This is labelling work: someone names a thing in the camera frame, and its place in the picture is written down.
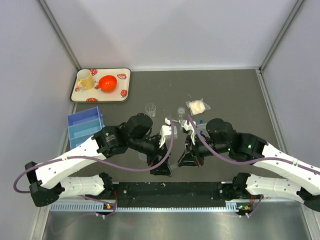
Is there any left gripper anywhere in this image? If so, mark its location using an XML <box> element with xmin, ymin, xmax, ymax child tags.
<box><xmin>129</xmin><ymin>134</ymin><xmax>173</xmax><ymax>177</ymax></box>

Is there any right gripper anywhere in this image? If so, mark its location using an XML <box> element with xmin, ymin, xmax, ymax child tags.
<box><xmin>178</xmin><ymin>133</ymin><xmax>230</xmax><ymax>167</ymax></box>

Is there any small glass bottle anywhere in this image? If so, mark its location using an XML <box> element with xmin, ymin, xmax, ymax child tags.
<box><xmin>177</xmin><ymin>106</ymin><xmax>186</xmax><ymax>122</ymax></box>

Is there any glass beaker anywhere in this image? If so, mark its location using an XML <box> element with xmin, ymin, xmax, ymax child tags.
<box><xmin>145</xmin><ymin>103</ymin><xmax>157</xmax><ymax>118</ymax></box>

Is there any blue plastic organizer box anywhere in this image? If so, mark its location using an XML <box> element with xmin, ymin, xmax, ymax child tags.
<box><xmin>67</xmin><ymin>106</ymin><xmax>105</xmax><ymax>149</ymax></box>

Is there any clear test tube rack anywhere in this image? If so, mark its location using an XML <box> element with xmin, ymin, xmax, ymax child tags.
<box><xmin>196</xmin><ymin>123</ymin><xmax>209</xmax><ymax>137</ymax></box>

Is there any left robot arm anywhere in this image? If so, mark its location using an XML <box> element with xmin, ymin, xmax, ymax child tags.
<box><xmin>25</xmin><ymin>113</ymin><xmax>177</xmax><ymax>207</ymax></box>

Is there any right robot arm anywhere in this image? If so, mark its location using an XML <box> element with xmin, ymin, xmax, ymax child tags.
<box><xmin>178</xmin><ymin>118</ymin><xmax>320</xmax><ymax>212</ymax></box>

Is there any strawberry pattern tray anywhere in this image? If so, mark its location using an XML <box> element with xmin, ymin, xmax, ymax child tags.
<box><xmin>70</xmin><ymin>68</ymin><xmax>131</xmax><ymax>103</ymax></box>

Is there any orange bowl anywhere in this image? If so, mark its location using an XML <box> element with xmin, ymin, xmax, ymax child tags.
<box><xmin>98</xmin><ymin>75</ymin><xmax>118</xmax><ymax>93</ymax></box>

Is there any yellow mug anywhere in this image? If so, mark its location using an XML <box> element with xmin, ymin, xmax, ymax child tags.
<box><xmin>76</xmin><ymin>69</ymin><xmax>95</xmax><ymax>90</ymax></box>

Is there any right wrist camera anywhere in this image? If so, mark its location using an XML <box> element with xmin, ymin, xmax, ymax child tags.
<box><xmin>181</xmin><ymin>119</ymin><xmax>197</xmax><ymax>145</ymax></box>

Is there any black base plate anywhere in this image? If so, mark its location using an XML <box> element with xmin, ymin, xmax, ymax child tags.
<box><xmin>84</xmin><ymin>181</ymin><xmax>253</xmax><ymax>208</ymax></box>

